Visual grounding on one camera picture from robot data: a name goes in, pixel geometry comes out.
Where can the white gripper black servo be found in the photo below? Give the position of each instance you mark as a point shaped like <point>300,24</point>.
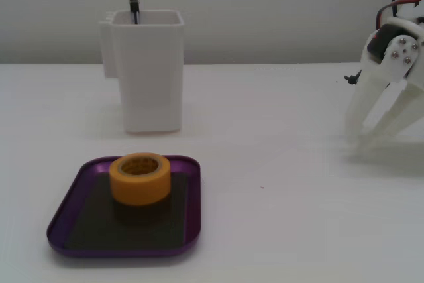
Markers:
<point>403,52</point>

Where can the yellow masking tape roll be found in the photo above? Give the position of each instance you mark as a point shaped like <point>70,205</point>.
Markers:
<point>140,188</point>

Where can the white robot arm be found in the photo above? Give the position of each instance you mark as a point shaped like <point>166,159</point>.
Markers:
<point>415,9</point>

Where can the purple metal tray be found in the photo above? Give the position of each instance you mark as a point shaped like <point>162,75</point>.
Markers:
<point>193,197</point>

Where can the white plastic pen holder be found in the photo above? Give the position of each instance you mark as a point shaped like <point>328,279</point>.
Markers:
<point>149,74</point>

